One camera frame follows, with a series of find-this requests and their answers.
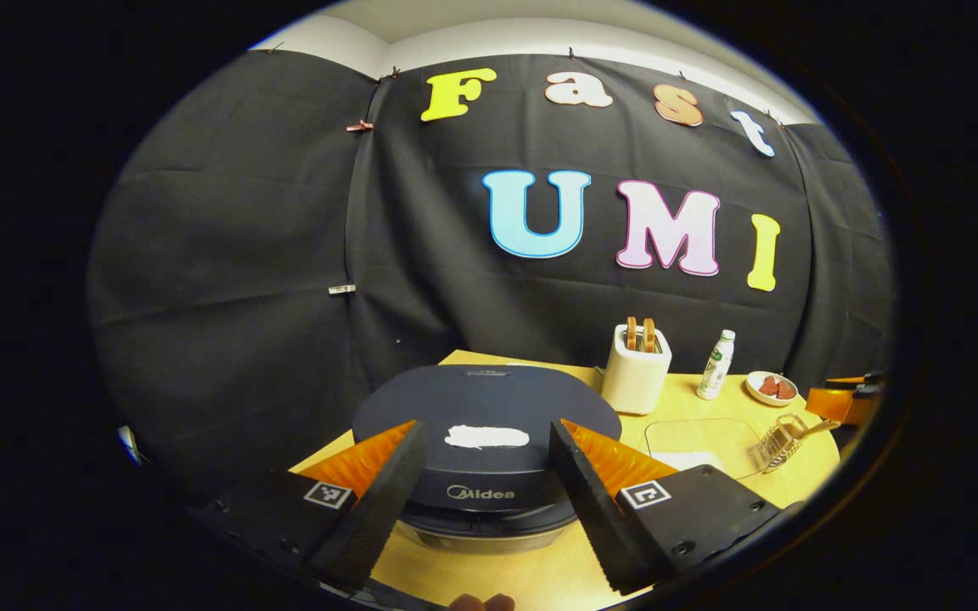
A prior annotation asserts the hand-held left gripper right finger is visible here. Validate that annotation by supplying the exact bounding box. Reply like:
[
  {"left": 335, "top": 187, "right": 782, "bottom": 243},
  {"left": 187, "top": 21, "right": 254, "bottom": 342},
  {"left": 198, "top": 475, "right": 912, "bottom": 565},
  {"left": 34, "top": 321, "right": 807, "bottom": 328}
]
[{"left": 548, "top": 418, "right": 783, "bottom": 597}]

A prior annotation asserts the clear glass container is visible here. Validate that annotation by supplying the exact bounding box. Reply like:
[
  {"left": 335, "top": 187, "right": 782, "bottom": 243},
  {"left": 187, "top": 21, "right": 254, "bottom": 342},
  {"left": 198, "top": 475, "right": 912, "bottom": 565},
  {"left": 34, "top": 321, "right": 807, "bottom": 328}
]
[{"left": 644, "top": 418, "right": 766, "bottom": 480}]

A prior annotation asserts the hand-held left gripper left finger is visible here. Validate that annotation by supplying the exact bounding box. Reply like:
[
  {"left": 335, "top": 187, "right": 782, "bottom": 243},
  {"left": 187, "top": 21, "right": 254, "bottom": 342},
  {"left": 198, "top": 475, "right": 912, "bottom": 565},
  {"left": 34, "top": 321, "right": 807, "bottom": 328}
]
[{"left": 192, "top": 418, "right": 429, "bottom": 595}]

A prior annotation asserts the white drink bottle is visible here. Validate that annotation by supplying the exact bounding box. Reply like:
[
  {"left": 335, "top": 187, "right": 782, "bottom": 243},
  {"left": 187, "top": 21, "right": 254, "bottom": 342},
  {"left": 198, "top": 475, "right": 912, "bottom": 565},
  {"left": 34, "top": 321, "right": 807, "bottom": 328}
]
[{"left": 697, "top": 329, "right": 736, "bottom": 401}]

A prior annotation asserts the white round plate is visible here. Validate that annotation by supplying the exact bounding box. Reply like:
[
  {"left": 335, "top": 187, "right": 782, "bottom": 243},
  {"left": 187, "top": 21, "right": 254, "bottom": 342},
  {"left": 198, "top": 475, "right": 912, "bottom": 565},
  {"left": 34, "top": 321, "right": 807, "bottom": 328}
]
[{"left": 745, "top": 370, "right": 799, "bottom": 407}]

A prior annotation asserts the dark blue rice cooker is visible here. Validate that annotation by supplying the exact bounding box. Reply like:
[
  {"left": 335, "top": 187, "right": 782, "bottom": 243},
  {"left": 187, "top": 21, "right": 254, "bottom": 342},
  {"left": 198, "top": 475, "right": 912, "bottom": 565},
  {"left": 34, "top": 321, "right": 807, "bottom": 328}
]
[{"left": 351, "top": 363, "right": 623, "bottom": 557}]

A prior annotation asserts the white toaster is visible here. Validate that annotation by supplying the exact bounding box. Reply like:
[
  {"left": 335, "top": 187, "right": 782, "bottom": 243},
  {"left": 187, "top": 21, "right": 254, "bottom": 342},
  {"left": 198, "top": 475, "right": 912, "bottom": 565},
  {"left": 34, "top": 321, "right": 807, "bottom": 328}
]
[{"left": 601, "top": 327, "right": 673, "bottom": 416}]

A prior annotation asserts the metal wire chopstick holder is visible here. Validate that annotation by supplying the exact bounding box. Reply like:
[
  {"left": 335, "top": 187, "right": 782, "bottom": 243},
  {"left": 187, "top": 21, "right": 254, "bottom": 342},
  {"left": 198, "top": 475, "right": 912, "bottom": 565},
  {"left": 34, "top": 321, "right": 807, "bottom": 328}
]
[{"left": 748, "top": 413, "right": 808, "bottom": 474}]

